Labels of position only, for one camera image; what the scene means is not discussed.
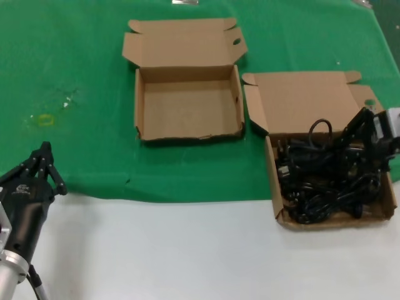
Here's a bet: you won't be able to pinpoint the yellow-green ring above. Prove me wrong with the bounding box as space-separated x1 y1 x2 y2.
37 114 56 128

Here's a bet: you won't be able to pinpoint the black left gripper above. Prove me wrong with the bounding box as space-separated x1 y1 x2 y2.
0 141 69 262

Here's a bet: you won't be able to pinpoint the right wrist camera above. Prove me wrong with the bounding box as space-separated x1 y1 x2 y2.
372 111 391 139

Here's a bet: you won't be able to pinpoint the green table cloth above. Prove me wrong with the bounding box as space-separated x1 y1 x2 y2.
0 0 400 206

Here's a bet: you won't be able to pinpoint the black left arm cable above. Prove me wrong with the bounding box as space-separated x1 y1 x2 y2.
26 264 49 300

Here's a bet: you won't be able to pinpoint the open cardboard box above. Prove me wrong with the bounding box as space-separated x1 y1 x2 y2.
121 17 249 144

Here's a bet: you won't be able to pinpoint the cardboard box holding cables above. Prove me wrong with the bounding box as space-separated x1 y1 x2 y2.
242 71 396 232

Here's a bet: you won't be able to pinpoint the tangled black power cables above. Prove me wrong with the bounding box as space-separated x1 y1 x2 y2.
276 137 384 224

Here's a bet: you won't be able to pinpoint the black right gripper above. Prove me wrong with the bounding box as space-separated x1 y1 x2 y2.
339 106 399 173

